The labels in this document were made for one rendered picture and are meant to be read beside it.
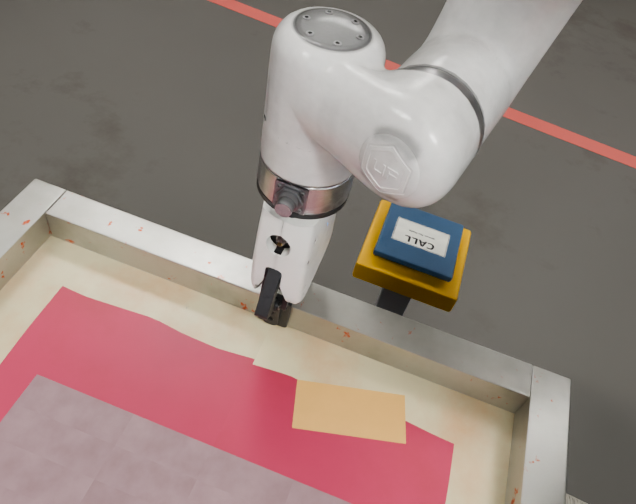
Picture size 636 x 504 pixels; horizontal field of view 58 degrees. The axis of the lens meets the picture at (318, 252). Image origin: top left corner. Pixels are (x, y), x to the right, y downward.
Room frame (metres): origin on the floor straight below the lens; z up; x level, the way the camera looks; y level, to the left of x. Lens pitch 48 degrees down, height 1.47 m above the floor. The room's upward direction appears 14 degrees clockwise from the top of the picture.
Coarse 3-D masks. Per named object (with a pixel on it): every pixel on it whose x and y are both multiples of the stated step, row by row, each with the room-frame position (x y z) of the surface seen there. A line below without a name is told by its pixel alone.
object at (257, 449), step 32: (256, 384) 0.26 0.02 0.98; (288, 384) 0.27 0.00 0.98; (256, 416) 0.23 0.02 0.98; (288, 416) 0.24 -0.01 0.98; (224, 448) 0.20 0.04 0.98; (256, 448) 0.20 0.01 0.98; (288, 448) 0.21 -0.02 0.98; (320, 448) 0.22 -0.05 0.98; (352, 448) 0.22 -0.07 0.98; (384, 448) 0.23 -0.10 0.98; (416, 448) 0.24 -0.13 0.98; (448, 448) 0.25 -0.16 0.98; (224, 480) 0.17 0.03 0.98; (256, 480) 0.18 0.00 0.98; (288, 480) 0.18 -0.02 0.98; (320, 480) 0.19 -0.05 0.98; (352, 480) 0.20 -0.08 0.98; (384, 480) 0.20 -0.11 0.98; (416, 480) 0.21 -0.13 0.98; (448, 480) 0.22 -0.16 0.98
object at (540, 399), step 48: (48, 192) 0.40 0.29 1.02; (0, 240) 0.32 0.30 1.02; (96, 240) 0.36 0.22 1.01; (144, 240) 0.37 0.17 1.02; (192, 240) 0.38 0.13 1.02; (0, 288) 0.29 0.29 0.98; (192, 288) 0.35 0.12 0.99; (240, 288) 0.34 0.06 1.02; (336, 336) 0.32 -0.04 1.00; (384, 336) 0.32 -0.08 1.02; (432, 336) 0.34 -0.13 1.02; (480, 384) 0.30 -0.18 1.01; (528, 384) 0.31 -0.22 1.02; (528, 432) 0.26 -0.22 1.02; (528, 480) 0.22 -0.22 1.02
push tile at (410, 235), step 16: (400, 208) 0.57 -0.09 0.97; (384, 224) 0.53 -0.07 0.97; (400, 224) 0.54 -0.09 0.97; (416, 224) 0.54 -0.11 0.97; (432, 224) 0.55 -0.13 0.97; (448, 224) 0.56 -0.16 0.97; (384, 240) 0.50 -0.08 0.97; (400, 240) 0.51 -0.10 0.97; (416, 240) 0.52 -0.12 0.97; (432, 240) 0.52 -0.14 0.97; (448, 240) 0.53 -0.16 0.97; (384, 256) 0.48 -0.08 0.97; (400, 256) 0.48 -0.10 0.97; (416, 256) 0.49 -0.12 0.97; (432, 256) 0.50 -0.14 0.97; (448, 256) 0.50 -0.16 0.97; (432, 272) 0.47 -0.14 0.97; (448, 272) 0.48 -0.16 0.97
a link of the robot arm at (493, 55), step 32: (448, 0) 0.39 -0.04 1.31; (480, 0) 0.37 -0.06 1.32; (512, 0) 0.36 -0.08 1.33; (544, 0) 0.36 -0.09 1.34; (576, 0) 0.35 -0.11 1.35; (448, 32) 0.38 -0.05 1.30; (480, 32) 0.37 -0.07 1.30; (512, 32) 0.37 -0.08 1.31; (544, 32) 0.36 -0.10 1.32; (416, 64) 0.33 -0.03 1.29; (448, 64) 0.33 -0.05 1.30; (480, 64) 0.34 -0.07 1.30; (512, 64) 0.36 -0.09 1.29; (480, 96) 0.32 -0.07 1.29; (512, 96) 0.36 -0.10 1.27
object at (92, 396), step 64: (64, 320) 0.28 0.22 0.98; (128, 320) 0.29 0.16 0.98; (0, 384) 0.20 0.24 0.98; (64, 384) 0.22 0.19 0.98; (128, 384) 0.23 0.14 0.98; (192, 384) 0.25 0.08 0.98; (0, 448) 0.15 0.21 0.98; (64, 448) 0.16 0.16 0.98; (128, 448) 0.18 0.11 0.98; (192, 448) 0.19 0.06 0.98
